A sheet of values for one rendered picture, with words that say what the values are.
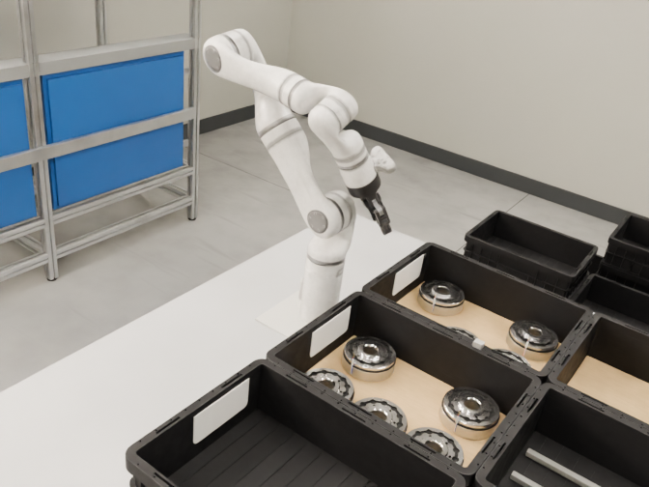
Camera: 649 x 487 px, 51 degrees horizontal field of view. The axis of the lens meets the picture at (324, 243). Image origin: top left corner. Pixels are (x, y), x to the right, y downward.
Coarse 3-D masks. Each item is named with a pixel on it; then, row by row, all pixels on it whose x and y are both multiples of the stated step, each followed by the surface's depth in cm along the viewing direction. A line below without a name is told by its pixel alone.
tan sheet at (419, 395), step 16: (352, 336) 141; (336, 352) 136; (336, 368) 131; (400, 368) 133; (416, 368) 134; (368, 384) 128; (384, 384) 129; (400, 384) 129; (416, 384) 130; (432, 384) 130; (400, 400) 125; (416, 400) 126; (432, 400) 126; (416, 416) 122; (432, 416) 122; (448, 432) 119; (464, 448) 116; (480, 448) 117; (464, 464) 113
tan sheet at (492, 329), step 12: (408, 300) 155; (420, 312) 151; (468, 312) 153; (480, 312) 154; (492, 312) 155; (444, 324) 148; (456, 324) 149; (468, 324) 149; (480, 324) 150; (492, 324) 150; (504, 324) 151; (480, 336) 146; (492, 336) 146; (504, 336) 147; (492, 348) 143; (504, 348) 143; (528, 360) 140
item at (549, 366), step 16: (416, 256) 154; (464, 256) 155; (384, 272) 145; (496, 272) 151; (368, 288) 139; (400, 304) 135; (576, 304) 142; (432, 320) 131; (464, 336) 128; (576, 336) 132; (496, 352) 125; (560, 352) 127; (528, 368) 121; (544, 368) 122
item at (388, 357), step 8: (360, 336) 136; (368, 336) 136; (352, 344) 134; (384, 344) 134; (344, 352) 131; (352, 352) 132; (384, 352) 132; (392, 352) 132; (360, 360) 129; (368, 360) 129; (376, 360) 130; (384, 360) 130; (392, 360) 130; (368, 368) 127; (376, 368) 128; (384, 368) 128
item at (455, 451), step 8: (416, 432) 114; (424, 432) 115; (432, 432) 115; (440, 432) 115; (448, 440) 114; (456, 440) 113; (448, 448) 112; (456, 448) 112; (448, 456) 110; (456, 456) 110
